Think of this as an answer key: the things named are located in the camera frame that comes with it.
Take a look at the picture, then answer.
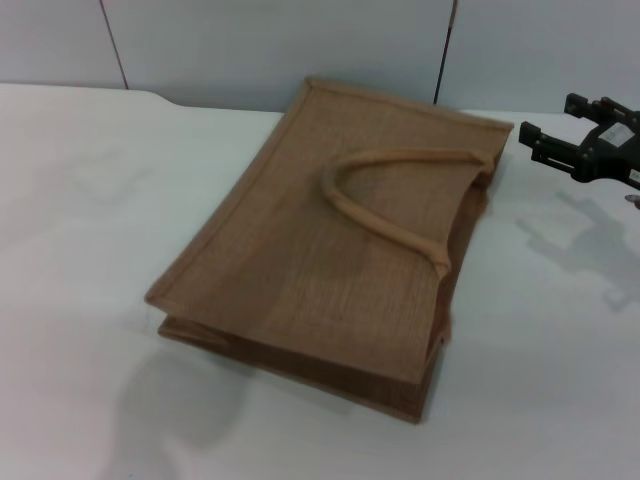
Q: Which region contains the brown jute handbag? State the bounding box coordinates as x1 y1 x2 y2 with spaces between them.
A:
144 74 516 421

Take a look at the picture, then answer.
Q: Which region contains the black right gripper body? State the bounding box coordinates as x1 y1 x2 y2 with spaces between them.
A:
573 110 640 191

